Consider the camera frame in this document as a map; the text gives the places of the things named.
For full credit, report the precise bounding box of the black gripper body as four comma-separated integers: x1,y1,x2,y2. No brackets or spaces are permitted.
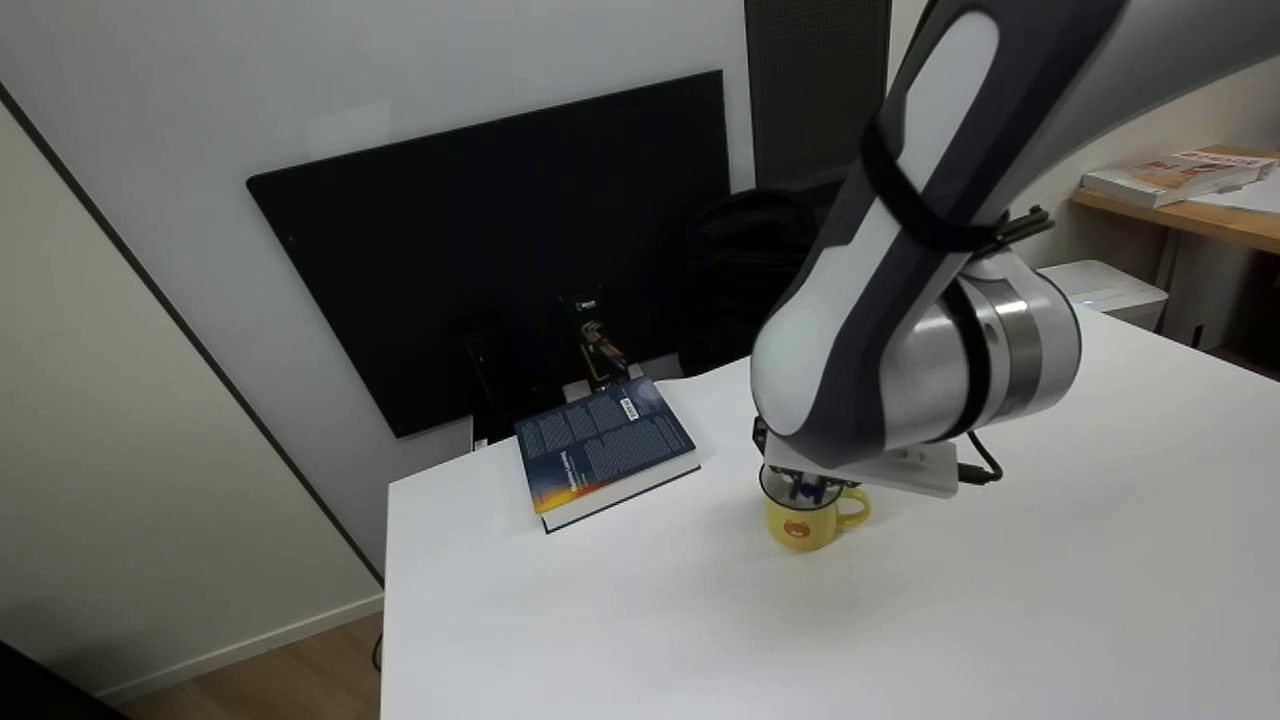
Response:
753,451,871,512

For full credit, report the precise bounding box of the yellow cup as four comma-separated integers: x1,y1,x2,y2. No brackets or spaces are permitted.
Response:
765,485,879,562

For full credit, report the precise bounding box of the wooden side desk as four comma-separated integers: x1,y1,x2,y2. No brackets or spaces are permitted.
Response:
1068,142,1280,262

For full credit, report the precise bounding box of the dark blue book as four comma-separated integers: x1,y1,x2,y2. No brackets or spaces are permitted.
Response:
514,376,703,538

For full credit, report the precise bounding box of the black backpack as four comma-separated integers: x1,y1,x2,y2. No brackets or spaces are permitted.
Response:
685,185,855,379

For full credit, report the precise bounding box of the white flat box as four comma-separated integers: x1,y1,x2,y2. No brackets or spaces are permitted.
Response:
1038,256,1171,334

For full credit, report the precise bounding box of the black flat monitor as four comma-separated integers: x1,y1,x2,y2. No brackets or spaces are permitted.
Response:
243,68,732,444

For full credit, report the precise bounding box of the stack of papers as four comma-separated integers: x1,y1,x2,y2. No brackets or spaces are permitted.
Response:
1078,146,1280,216

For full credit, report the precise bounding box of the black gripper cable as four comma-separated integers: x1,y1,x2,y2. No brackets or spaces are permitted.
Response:
953,421,1008,489

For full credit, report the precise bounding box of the dark grey wall panel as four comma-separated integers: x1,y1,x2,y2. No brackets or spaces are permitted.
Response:
742,0,898,198

